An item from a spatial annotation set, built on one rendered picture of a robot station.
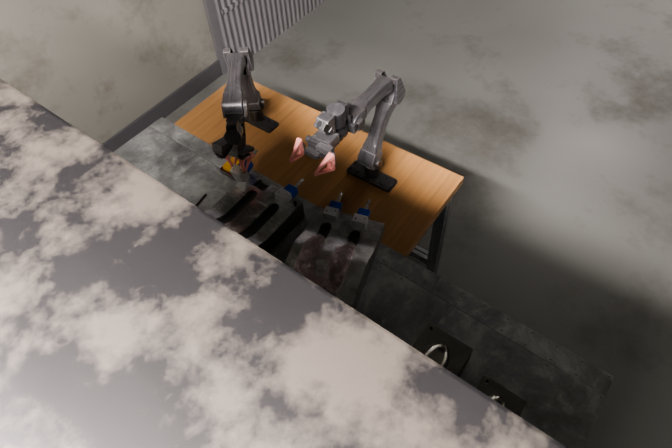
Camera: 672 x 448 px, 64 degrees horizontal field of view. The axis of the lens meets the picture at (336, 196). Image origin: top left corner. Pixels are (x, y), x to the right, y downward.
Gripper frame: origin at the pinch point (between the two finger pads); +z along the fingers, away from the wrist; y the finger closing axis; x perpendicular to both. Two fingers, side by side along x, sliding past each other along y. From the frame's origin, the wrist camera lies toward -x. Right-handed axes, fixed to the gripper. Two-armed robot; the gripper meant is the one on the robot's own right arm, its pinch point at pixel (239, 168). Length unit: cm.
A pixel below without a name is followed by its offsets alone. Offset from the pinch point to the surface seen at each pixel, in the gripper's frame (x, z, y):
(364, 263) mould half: -7, 12, 58
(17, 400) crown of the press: -120, -65, 88
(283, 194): 0.7, 4.2, 19.8
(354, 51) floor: 217, 22, -76
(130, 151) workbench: -2, 10, -58
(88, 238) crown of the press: -109, -69, 82
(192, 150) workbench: 10.9, 8.1, -35.3
